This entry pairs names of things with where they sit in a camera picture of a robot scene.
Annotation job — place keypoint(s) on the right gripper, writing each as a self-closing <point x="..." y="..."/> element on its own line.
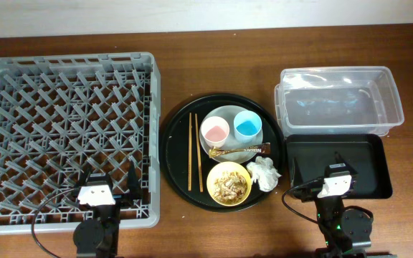
<point x="305" y="193"/>

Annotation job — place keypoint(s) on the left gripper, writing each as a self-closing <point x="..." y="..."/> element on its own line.
<point x="121" y="197"/>

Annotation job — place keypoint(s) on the white napkin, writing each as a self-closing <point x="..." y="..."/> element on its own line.
<point x="263" y="172"/>

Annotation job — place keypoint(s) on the brown instant coffee sachet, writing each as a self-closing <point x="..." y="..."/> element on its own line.
<point x="264" y="148"/>

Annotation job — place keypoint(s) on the blue plastic cup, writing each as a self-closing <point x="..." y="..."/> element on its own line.
<point x="247" y="125"/>

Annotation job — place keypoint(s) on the food scraps and rice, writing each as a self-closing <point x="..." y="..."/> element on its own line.
<point x="230" y="188"/>

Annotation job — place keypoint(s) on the yellow plastic bowl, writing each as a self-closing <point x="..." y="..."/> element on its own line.
<point x="228" y="166"/>

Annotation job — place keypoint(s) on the grey round plate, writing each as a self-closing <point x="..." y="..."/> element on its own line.
<point x="228" y="112"/>

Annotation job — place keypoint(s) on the pink plastic cup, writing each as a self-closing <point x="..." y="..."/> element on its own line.
<point x="215" y="131"/>

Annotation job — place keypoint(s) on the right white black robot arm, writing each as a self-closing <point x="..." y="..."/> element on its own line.
<point x="346" y="229"/>

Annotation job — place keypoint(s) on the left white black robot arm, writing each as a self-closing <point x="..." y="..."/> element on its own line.
<point x="98" y="236"/>

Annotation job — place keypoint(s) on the black rectangular waste tray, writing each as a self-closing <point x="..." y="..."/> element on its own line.
<point x="364" y="152"/>

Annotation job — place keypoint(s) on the clear plastic waste bin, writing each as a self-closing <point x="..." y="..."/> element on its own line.
<point x="337" y="100"/>

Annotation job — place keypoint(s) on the grey plastic dishwasher rack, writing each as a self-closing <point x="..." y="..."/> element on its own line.
<point x="60" y="113"/>

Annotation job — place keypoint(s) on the round black serving tray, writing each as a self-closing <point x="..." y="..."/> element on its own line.
<point x="173" y="149"/>

